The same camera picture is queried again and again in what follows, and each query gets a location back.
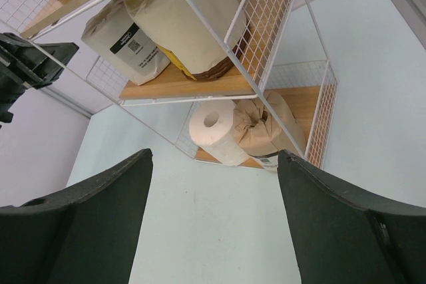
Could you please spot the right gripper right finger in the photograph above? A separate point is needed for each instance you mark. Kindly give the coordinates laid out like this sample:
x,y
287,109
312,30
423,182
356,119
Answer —
x,y
342,233

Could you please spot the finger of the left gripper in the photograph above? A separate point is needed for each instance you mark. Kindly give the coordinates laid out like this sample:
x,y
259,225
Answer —
x,y
24,66

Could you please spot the brown paper roll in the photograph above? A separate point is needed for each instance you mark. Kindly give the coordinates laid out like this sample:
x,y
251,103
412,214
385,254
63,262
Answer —
x,y
258,133

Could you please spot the unwrapped white paper roll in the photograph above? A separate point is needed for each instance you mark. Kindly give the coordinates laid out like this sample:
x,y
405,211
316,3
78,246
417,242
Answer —
x,y
211,128

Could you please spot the cream cartoon roll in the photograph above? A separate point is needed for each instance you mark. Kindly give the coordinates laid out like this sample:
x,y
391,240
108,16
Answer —
x,y
184,39

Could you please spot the white wire wooden shelf rack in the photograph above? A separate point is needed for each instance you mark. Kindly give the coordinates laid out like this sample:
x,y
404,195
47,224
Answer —
x,y
249,78

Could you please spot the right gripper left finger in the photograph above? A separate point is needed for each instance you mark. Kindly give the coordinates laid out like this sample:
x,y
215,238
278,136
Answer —
x,y
85,233

